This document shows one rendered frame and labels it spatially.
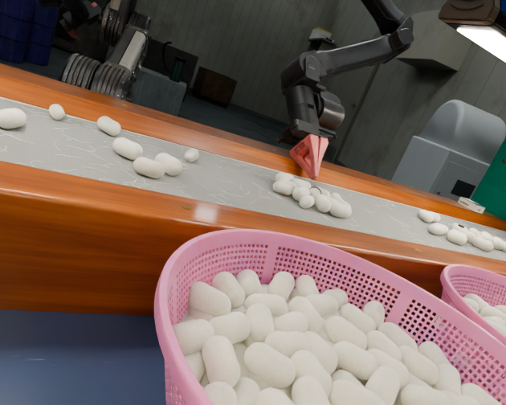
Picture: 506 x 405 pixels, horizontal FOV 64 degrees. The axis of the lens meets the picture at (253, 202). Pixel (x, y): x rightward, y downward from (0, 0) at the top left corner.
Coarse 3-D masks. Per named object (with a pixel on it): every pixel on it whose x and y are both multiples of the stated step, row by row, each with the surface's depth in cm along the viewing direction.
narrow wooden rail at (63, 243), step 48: (0, 192) 25; (48, 192) 27; (96, 192) 30; (144, 192) 34; (0, 240) 27; (48, 240) 28; (96, 240) 29; (144, 240) 31; (336, 240) 41; (384, 240) 48; (0, 288) 28; (48, 288) 29; (96, 288) 31; (144, 288) 33; (432, 288) 49
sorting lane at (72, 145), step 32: (0, 96) 53; (0, 128) 43; (32, 128) 47; (64, 128) 51; (96, 128) 57; (0, 160) 35; (32, 160) 38; (64, 160) 41; (96, 160) 45; (128, 160) 49; (224, 160) 68; (192, 192) 46; (224, 192) 51; (256, 192) 57; (352, 192) 84; (352, 224) 59; (384, 224) 67; (416, 224) 77; (448, 224) 90
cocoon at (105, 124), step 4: (100, 120) 56; (104, 120) 56; (108, 120) 56; (112, 120) 56; (100, 124) 56; (104, 124) 55; (108, 124) 55; (112, 124) 55; (116, 124) 55; (100, 128) 56; (104, 128) 55; (108, 128) 55; (112, 128) 55; (116, 128) 55; (120, 128) 56; (108, 132) 55; (112, 132) 55; (116, 132) 56
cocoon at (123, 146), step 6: (120, 138) 49; (126, 138) 49; (114, 144) 48; (120, 144) 48; (126, 144) 48; (132, 144) 48; (138, 144) 49; (114, 150) 49; (120, 150) 48; (126, 150) 48; (132, 150) 48; (138, 150) 48; (126, 156) 48; (132, 156) 48; (138, 156) 49
